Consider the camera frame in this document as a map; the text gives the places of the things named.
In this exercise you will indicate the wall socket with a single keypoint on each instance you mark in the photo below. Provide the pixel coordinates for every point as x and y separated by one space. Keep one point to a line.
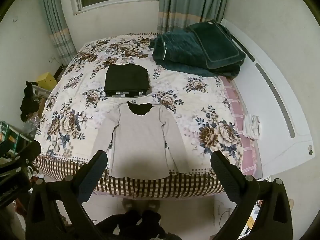
52 60

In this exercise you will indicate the white bed headboard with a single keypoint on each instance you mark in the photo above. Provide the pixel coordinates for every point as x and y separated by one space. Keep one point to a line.
275 120

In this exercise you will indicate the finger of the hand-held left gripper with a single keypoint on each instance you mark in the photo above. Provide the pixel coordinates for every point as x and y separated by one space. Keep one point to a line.
23 155

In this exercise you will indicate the white crumpled cloth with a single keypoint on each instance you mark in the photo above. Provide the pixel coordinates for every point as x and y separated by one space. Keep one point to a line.
252 127

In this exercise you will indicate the yellow box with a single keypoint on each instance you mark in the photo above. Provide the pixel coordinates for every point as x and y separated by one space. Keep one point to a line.
46 80

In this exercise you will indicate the pink checked bed sheet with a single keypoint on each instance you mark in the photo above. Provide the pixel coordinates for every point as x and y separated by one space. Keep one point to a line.
237 105

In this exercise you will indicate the black folded garment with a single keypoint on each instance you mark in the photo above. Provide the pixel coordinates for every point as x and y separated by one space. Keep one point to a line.
126 78

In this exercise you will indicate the green rack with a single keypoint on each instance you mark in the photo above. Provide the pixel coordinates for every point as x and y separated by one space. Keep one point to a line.
11 135

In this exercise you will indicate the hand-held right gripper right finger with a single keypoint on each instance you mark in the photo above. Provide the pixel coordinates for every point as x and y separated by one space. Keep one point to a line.
225 177

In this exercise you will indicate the floral bed quilt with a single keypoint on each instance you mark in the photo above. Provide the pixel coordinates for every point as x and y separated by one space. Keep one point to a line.
190 105

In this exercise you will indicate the grey long-sleeve shirt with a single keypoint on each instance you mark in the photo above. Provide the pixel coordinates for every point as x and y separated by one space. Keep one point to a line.
140 142

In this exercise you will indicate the person's legs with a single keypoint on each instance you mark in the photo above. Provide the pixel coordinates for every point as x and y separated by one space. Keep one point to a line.
140 226

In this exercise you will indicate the teal folded blanket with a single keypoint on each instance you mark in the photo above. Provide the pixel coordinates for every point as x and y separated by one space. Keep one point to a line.
172 52

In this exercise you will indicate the grey-green curtain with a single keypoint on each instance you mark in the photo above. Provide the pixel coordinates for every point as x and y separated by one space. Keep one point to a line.
190 2
56 22

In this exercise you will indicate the black hanging cloth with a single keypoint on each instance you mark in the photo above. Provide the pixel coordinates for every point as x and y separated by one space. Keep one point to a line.
28 100

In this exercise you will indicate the teal pillow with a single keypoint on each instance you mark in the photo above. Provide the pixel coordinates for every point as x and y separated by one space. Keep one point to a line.
217 45

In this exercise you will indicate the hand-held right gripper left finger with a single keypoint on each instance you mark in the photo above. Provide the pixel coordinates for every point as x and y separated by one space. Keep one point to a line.
92 177

